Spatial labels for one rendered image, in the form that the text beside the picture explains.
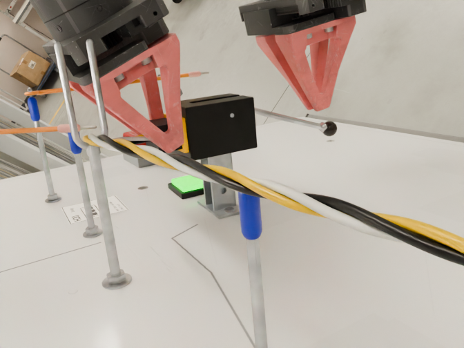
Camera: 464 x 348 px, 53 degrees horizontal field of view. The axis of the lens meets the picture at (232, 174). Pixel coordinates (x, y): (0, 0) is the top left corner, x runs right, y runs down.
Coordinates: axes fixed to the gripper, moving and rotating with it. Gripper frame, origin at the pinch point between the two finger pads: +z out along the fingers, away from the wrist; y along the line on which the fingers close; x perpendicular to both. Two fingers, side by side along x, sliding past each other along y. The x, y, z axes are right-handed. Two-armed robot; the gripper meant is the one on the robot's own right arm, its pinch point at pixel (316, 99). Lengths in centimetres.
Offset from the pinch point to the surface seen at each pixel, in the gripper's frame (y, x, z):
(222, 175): 19.6, -17.4, -4.7
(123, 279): 8.6, -21.3, 3.6
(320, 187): 1.9, -2.5, 7.2
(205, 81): -264, 89, 41
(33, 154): -55, -25, 8
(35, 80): -716, 1, 41
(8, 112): -87, -27, 3
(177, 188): -5.0, -13.2, 4.8
